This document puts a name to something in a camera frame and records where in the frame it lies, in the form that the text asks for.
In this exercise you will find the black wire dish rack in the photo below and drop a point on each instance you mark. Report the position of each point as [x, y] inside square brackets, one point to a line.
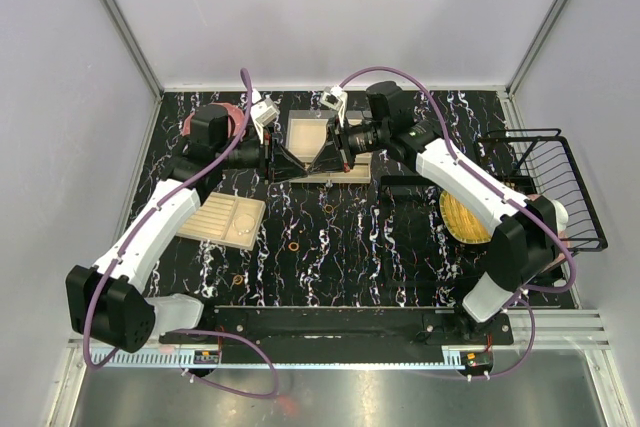
[417, 251]

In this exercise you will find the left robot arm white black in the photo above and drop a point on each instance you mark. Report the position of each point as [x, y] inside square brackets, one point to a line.
[106, 300]

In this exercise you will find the pink dotted plate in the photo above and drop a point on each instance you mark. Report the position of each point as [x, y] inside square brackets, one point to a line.
[201, 116]

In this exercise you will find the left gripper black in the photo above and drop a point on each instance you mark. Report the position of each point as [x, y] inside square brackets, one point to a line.
[276, 163]

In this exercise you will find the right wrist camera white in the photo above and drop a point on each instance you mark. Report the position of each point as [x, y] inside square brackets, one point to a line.
[335, 98]

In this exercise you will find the beige jewelry box with drawers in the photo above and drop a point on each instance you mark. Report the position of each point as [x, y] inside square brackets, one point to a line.
[306, 132]

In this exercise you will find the beige jewelry tray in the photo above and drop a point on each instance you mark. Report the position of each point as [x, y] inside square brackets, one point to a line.
[225, 220]

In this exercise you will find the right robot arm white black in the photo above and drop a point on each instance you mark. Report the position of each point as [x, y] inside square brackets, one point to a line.
[524, 232]

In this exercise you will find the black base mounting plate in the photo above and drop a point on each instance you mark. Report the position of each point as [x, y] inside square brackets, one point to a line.
[343, 336]

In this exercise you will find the yellow woven bamboo plate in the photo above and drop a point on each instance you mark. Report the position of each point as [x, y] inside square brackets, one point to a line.
[460, 222]

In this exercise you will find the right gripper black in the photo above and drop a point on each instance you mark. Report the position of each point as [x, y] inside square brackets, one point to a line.
[331, 158]

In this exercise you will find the pink floral ceramic bowl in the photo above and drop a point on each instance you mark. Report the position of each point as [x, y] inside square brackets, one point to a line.
[561, 213]

